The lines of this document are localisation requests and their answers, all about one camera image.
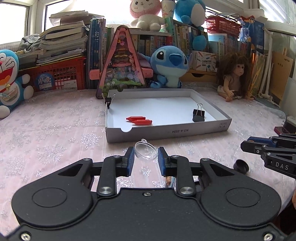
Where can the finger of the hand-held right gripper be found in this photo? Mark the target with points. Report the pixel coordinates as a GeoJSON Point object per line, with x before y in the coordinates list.
{"type": "Point", "coordinates": [252, 147]}
{"type": "Point", "coordinates": [259, 139]}

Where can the clear plastic half sphere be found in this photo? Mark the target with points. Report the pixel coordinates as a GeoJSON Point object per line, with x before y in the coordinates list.
{"type": "Point", "coordinates": [145, 150]}

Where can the white printed cardboard box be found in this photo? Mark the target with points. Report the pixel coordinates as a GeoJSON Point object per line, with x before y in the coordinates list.
{"type": "Point", "coordinates": [203, 61]}

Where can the pink triangular toy house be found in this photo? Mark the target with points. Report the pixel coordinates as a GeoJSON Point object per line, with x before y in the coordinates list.
{"type": "Point", "coordinates": [121, 64]}

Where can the black round lid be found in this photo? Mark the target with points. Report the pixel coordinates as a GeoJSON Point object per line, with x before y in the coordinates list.
{"type": "Point", "coordinates": [240, 165]}

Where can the paper cup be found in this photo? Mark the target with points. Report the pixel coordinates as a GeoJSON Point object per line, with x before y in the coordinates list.
{"type": "Point", "coordinates": [167, 8]}

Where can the stack of books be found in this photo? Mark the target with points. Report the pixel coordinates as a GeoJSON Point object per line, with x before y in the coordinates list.
{"type": "Point", "coordinates": [62, 39]}

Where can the row of blue folders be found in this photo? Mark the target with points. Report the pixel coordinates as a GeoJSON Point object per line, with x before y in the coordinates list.
{"type": "Point", "coordinates": [94, 51]}

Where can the brown cardboard sheet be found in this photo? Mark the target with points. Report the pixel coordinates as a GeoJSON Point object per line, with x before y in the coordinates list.
{"type": "Point", "coordinates": [282, 74]}

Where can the pink bunny plush toy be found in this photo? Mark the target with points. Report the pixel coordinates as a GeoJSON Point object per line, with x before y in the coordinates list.
{"type": "Point", "coordinates": [145, 14]}

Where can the wooden drawer organizer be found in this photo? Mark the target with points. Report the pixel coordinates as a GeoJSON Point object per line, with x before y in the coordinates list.
{"type": "Point", "coordinates": [198, 76]}

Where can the small black binder clip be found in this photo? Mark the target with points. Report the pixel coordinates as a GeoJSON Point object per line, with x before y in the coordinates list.
{"type": "Point", "coordinates": [108, 100]}

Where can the small red mesh basket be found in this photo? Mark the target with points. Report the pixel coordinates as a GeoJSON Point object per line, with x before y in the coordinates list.
{"type": "Point", "coordinates": [222, 25]}

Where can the white shallow cardboard box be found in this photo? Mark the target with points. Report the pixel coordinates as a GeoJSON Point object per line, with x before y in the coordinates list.
{"type": "Point", "coordinates": [166, 109]}

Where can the large black binder clip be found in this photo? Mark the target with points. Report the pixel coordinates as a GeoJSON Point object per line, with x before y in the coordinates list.
{"type": "Point", "coordinates": [198, 114]}

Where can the blue paper bag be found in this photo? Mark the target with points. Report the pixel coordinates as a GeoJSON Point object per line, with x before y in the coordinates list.
{"type": "Point", "coordinates": [256, 34]}

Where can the grey cloth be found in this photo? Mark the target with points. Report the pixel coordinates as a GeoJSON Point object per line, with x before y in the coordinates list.
{"type": "Point", "coordinates": [30, 42]}

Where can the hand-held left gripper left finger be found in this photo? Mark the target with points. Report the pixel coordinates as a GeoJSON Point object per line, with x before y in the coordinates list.
{"type": "Point", "coordinates": [130, 162]}

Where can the red plastic crate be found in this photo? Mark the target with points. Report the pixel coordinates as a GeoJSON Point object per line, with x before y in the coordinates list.
{"type": "Point", "coordinates": [57, 74]}

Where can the blue round plush toy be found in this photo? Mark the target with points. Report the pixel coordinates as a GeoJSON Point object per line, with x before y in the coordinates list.
{"type": "Point", "coordinates": [189, 11]}

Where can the row of upright books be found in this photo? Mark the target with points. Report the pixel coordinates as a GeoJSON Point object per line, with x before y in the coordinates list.
{"type": "Point", "coordinates": [148, 44]}

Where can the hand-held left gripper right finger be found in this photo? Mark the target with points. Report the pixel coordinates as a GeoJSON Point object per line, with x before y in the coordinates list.
{"type": "Point", "coordinates": [161, 162]}

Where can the row of thin picture books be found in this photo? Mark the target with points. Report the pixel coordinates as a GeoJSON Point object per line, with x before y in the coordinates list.
{"type": "Point", "coordinates": [256, 71]}

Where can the pink snowflake tablecloth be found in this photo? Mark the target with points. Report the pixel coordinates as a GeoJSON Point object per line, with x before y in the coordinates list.
{"type": "Point", "coordinates": [57, 129]}

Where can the blue alien plush toy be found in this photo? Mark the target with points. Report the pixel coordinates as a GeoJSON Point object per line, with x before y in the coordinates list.
{"type": "Point", "coordinates": [168, 62]}

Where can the doll with brown curly hair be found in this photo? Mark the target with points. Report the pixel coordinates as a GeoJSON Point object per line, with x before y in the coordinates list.
{"type": "Point", "coordinates": [233, 76]}

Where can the blue robot cat plush toy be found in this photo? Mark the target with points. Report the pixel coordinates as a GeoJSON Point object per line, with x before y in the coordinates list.
{"type": "Point", "coordinates": [11, 81]}

